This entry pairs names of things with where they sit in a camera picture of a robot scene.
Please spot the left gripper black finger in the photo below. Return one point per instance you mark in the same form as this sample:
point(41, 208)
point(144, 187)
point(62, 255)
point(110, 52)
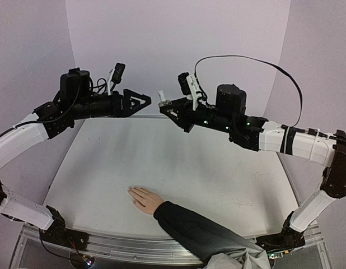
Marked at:
point(132, 108)
point(130, 95)

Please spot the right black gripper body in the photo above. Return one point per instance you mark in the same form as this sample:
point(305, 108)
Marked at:
point(190, 115)

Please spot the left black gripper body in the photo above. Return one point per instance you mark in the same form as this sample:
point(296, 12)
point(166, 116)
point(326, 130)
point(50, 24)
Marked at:
point(114, 110)

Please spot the black sleeved forearm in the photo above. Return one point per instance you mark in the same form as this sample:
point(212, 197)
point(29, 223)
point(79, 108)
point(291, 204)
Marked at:
point(203, 237)

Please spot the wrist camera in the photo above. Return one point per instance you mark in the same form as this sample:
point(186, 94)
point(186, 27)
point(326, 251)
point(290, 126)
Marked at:
point(189, 87)
point(115, 77)

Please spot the grey fabric garment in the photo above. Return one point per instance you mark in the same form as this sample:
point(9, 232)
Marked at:
point(248, 258)

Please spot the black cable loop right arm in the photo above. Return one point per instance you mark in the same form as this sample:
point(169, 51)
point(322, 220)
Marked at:
point(278, 68)

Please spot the clear nail polish bottle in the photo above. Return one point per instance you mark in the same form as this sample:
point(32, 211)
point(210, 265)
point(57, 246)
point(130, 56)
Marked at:
point(164, 103)

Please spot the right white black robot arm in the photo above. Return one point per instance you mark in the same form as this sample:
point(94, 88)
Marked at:
point(260, 134)

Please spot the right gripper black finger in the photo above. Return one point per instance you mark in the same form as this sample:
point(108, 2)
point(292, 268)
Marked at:
point(174, 116)
point(178, 103)

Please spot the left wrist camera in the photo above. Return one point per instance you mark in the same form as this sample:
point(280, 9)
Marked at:
point(115, 77)

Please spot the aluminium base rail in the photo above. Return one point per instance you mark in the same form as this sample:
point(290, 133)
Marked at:
point(154, 251)

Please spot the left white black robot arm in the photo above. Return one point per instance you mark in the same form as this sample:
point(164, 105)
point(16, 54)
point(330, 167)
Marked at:
point(74, 101)

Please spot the mannequin hand on table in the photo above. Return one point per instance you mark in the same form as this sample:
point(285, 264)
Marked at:
point(145, 200)

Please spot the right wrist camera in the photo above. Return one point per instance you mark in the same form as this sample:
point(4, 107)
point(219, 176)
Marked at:
point(189, 87)

